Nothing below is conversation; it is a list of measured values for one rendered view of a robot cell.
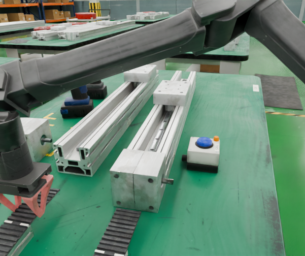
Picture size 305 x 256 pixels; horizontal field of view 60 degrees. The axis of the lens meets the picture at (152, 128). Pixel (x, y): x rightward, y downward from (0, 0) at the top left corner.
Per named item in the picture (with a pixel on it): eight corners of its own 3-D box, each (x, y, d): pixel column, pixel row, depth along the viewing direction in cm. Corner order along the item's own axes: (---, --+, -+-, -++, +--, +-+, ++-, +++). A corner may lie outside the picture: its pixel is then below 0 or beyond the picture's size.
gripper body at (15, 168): (8, 166, 52) (-3, 132, 49) (54, 171, 50) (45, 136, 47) (-19, 187, 47) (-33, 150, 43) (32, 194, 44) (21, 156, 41)
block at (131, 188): (168, 215, 55) (169, 178, 51) (113, 206, 58) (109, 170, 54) (175, 188, 63) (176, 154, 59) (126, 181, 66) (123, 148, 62)
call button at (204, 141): (211, 151, 68) (212, 144, 67) (195, 149, 69) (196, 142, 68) (211, 143, 72) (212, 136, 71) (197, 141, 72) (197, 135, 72)
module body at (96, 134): (92, 177, 68) (88, 148, 64) (57, 171, 70) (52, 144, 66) (158, 86, 138) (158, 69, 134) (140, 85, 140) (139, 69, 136)
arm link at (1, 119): (4, 118, 40) (24, 104, 45) (-39, 119, 40) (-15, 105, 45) (17, 157, 43) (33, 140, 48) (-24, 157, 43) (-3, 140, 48)
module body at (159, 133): (165, 187, 64) (166, 156, 60) (126, 181, 66) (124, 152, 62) (195, 88, 134) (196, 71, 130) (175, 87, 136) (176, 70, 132)
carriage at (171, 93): (184, 114, 89) (185, 94, 86) (153, 112, 92) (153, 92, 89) (190, 98, 103) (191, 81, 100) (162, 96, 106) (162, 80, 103)
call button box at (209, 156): (217, 173, 68) (219, 152, 66) (179, 169, 70) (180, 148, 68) (217, 157, 75) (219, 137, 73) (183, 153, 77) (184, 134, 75)
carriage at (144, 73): (148, 88, 115) (147, 73, 112) (124, 87, 118) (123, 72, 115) (156, 78, 129) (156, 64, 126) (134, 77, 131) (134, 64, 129)
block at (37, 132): (44, 165, 73) (37, 134, 69) (6, 162, 75) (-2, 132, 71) (61, 147, 82) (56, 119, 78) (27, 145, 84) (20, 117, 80)
